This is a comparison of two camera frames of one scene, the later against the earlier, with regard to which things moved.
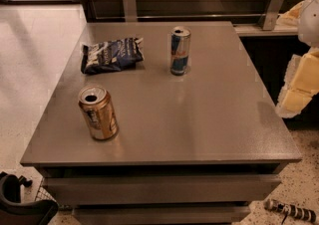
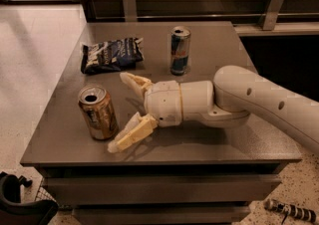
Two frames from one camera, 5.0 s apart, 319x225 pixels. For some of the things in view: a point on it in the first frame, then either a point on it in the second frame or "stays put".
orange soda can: (96, 105) stays put
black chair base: (13, 211) stays put
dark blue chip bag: (111, 56) stays put
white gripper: (309, 20) -> (163, 103)
